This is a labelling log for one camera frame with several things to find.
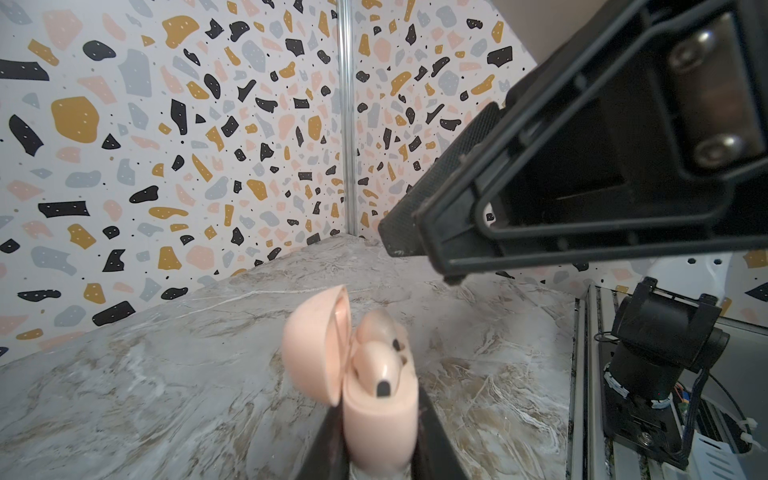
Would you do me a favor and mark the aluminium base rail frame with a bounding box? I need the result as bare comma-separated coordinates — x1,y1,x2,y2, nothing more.
567,286,767,479

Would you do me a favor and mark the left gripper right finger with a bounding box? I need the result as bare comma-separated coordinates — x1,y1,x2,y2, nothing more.
411,386,468,480

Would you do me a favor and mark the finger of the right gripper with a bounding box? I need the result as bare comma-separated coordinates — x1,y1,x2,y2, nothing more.
378,1,767,282

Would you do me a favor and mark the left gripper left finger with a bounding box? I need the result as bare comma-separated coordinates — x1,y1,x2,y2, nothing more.
295,405,350,480

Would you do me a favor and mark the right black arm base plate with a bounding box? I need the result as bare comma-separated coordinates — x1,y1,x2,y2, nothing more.
599,413,751,472

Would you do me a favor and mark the pink earbud charging case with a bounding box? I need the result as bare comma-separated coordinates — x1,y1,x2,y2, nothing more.
281,285,419,477

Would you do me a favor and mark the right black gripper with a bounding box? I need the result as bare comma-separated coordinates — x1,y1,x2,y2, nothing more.
512,1,767,222

